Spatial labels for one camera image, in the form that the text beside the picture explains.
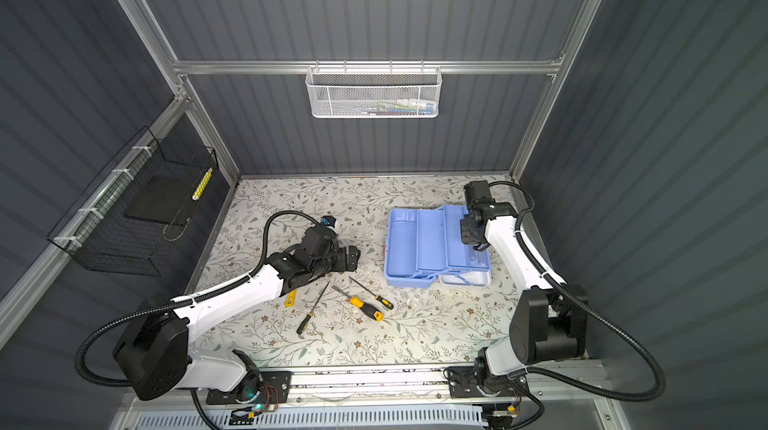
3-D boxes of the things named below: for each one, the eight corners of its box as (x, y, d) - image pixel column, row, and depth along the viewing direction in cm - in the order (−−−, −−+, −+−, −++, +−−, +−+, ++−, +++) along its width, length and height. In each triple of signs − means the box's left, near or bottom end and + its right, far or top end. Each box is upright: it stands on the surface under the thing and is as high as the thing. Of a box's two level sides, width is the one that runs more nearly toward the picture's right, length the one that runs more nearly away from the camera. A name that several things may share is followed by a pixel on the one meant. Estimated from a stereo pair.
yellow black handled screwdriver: (332, 292, 92) (330, 288, 89) (337, 286, 93) (335, 282, 91) (379, 323, 86) (379, 320, 83) (384, 316, 87) (384, 312, 85)
